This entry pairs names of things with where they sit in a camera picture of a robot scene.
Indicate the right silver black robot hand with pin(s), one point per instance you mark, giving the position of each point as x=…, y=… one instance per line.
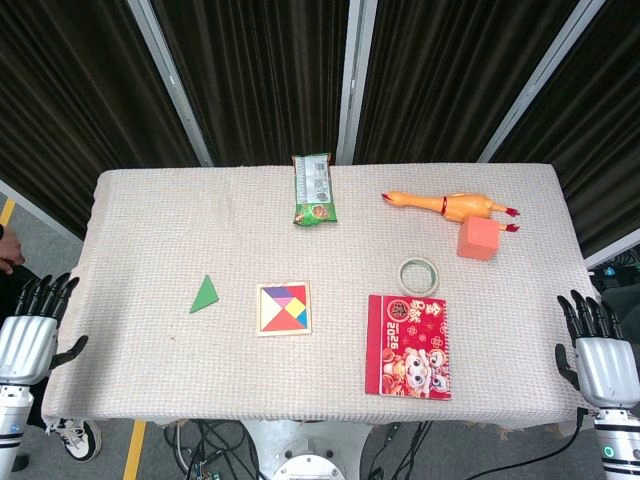
x=607, y=365

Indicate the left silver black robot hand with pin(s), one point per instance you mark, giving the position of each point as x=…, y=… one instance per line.
x=27, y=345

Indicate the green triangle puzzle piece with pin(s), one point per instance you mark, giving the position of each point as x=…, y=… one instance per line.
x=204, y=297

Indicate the wooden tangram puzzle tray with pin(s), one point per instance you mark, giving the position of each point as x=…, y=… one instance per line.
x=259, y=310

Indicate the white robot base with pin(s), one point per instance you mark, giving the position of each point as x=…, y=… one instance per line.
x=305, y=450

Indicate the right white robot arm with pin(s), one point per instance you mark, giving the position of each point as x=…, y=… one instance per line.
x=617, y=445

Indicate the red tangram triangle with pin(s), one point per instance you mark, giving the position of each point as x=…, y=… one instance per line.
x=284, y=322

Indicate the purple tangram piece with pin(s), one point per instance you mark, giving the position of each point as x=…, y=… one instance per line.
x=280, y=293

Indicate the pink tangram triangle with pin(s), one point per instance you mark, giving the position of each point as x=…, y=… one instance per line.
x=285, y=303

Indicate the yellow tangram square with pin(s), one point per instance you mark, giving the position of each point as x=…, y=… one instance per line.
x=295, y=309

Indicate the blue tangram triangle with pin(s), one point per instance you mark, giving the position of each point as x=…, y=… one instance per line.
x=302, y=320

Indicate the black device with teal light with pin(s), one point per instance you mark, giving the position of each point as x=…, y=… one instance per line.
x=615, y=275

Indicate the white black sneaker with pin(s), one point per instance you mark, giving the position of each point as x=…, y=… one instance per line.
x=80, y=440

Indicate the orange foam cube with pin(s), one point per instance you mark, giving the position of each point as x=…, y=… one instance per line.
x=477, y=240

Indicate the red 2026 spiral calendar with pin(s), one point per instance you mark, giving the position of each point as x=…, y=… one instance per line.
x=407, y=345

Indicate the yellow rubber chicken toy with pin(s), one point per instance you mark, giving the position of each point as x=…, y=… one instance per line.
x=465, y=205

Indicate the clear tape roll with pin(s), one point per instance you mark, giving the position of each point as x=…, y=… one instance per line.
x=403, y=280

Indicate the beige woven tablecloth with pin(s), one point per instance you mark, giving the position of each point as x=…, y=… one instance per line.
x=225, y=240

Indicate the dark pleated curtain panel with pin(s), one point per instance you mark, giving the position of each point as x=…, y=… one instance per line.
x=260, y=75
x=600, y=125
x=75, y=110
x=450, y=75

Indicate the green snack packet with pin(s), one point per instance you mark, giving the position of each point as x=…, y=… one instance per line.
x=314, y=192

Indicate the grey metal frame rail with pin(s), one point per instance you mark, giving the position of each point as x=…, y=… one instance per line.
x=35, y=210
x=612, y=255

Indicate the grey metal frame post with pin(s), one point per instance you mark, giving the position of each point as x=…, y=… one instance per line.
x=356, y=75
x=540, y=80
x=170, y=80

